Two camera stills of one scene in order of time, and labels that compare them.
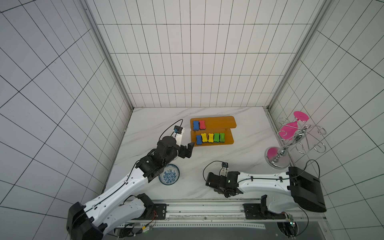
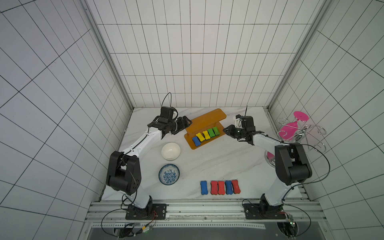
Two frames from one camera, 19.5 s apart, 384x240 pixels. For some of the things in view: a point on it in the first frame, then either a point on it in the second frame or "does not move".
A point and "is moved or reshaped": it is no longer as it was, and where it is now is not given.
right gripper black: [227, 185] to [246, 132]
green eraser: [222, 137] to [216, 131]
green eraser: [216, 137] to [211, 132]
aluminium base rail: [157, 213] does not move
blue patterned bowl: [171, 175] does not move
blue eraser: [196, 125] to [204, 187]
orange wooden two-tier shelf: [212, 131] is moved or reshaped
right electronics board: [289, 229] does not move
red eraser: [202, 125] is moved or reshaped
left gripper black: [183, 154] to [182, 126]
